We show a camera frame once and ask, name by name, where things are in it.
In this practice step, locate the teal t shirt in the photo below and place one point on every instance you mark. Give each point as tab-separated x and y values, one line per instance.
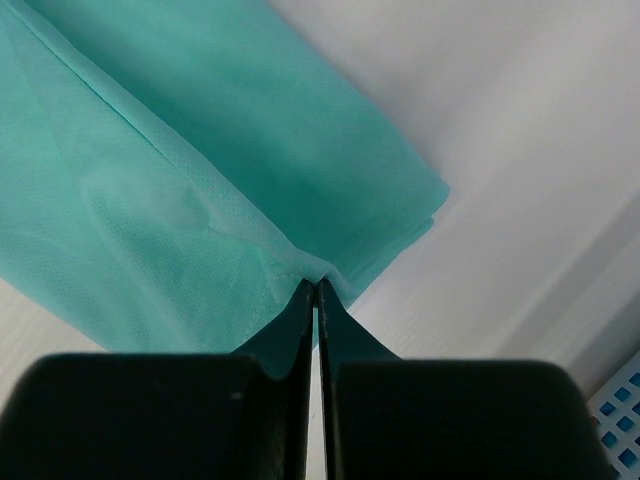
172	170

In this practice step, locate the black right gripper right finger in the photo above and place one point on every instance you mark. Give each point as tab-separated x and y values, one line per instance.
386	417

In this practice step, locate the blue t shirt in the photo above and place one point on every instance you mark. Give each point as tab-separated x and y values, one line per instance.
619	422

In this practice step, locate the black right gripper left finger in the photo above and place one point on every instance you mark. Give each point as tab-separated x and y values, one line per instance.
241	415

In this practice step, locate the white plastic basket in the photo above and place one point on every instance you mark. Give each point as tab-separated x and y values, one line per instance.
631	366

